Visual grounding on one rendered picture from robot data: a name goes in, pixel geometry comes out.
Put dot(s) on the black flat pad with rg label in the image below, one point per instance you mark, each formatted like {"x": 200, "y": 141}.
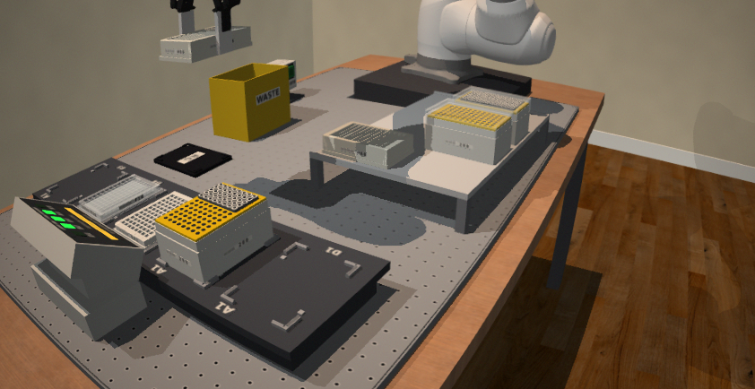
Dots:
{"x": 192, "y": 160}

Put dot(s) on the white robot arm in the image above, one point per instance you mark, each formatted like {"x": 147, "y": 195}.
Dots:
{"x": 508, "y": 31}

